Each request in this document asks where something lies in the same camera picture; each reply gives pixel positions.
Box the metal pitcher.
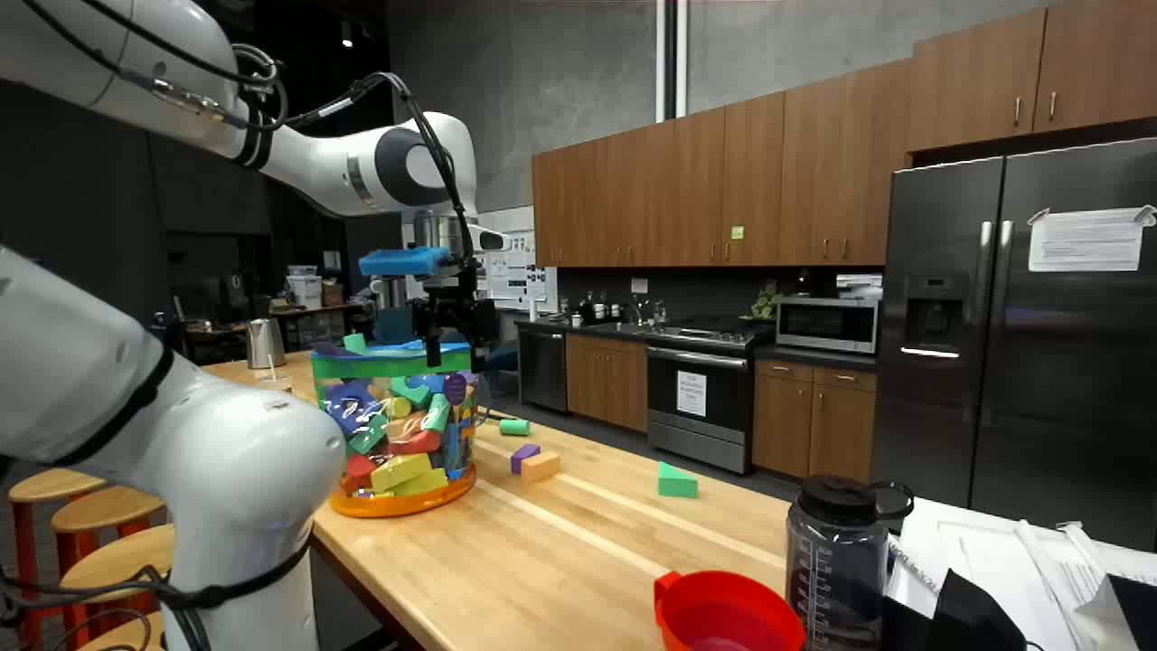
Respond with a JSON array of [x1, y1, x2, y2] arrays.
[[242, 316, 288, 374]]

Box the black pouch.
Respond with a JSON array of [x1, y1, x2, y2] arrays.
[[884, 568, 1032, 651]]

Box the narrow wooden base cabinet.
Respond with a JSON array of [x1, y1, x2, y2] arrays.
[[747, 354, 884, 487]]

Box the green foam square block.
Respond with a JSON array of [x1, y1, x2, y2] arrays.
[[656, 458, 700, 504]]

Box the silver microwave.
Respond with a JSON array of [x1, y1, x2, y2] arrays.
[[775, 298, 885, 358]]

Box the stainless steel fridge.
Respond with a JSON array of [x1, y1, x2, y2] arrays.
[[875, 132, 1157, 553]]

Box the long wooden wall cabinets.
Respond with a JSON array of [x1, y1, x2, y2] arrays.
[[529, 56, 916, 272]]

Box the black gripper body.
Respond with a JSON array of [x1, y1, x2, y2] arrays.
[[407, 284, 501, 351]]

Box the dark water bottle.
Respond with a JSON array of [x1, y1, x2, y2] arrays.
[[786, 475, 918, 651]]

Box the small green plant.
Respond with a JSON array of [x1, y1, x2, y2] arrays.
[[745, 283, 786, 325]]

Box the white paper on fridge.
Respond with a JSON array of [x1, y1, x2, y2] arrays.
[[1022, 202, 1157, 278]]

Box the stainless oven range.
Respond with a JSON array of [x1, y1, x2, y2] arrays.
[[644, 319, 775, 476]]

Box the white wall poster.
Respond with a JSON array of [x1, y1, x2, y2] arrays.
[[476, 202, 562, 320]]

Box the wide wooden base cabinet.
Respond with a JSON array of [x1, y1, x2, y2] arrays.
[[565, 334, 656, 436]]

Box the white paper on oven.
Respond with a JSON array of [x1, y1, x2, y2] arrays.
[[671, 366, 711, 418]]

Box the wooden cabinet above fridge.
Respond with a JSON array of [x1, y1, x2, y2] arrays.
[[904, 0, 1157, 159]]

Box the dark dishwasher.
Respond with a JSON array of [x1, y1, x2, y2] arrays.
[[517, 325, 573, 416]]

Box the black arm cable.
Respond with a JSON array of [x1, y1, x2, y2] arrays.
[[285, 69, 489, 299]]

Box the white paper stack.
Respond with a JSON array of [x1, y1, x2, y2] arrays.
[[884, 494, 1157, 651]]

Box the teal background bin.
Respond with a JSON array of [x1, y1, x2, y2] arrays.
[[374, 304, 418, 348]]

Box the round wooden stool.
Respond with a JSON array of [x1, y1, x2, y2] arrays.
[[7, 465, 112, 651], [47, 486, 171, 607], [58, 521, 182, 651]]

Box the red plastic bowl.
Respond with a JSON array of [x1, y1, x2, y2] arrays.
[[651, 568, 809, 651]]

